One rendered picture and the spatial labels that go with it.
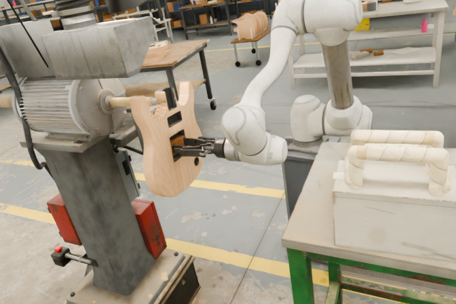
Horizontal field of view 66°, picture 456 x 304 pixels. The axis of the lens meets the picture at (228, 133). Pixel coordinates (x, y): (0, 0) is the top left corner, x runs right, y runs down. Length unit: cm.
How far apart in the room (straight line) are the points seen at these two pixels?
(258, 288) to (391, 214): 135
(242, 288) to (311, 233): 118
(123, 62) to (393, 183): 77
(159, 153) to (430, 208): 82
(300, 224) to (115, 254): 98
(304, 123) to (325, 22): 61
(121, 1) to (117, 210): 93
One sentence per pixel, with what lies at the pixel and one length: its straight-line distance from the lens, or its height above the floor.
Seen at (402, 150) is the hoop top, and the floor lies 121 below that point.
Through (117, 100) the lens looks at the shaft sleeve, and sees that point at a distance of 133.
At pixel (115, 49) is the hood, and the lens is 105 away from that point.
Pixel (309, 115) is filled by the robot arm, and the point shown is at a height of 91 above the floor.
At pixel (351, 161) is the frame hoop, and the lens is 85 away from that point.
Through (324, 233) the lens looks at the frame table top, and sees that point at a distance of 103.
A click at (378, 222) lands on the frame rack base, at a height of 102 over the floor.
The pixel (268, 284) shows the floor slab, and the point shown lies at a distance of 215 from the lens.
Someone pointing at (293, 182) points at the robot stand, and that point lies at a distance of 195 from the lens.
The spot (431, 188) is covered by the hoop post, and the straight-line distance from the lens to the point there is 88.
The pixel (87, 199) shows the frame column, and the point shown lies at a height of 85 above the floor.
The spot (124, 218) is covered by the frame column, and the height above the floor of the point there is 65.
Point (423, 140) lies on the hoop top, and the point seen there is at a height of 120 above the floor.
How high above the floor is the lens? 161
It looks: 25 degrees down
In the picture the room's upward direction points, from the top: 10 degrees counter-clockwise
